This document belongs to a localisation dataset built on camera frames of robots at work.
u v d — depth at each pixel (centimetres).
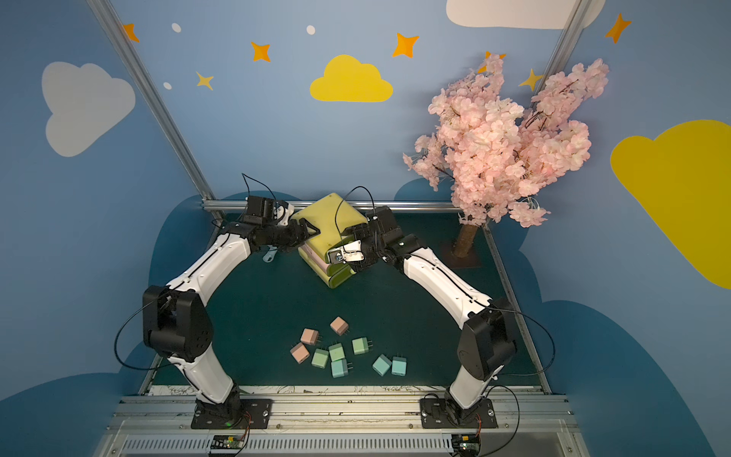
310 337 86
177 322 47
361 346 85
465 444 73
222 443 72
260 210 70
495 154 62
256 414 74
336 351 84
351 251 69
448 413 65
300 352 84
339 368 80
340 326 88
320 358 82
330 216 93
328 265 88
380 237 63
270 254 104
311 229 84
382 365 82
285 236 78
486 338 44
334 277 94
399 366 82
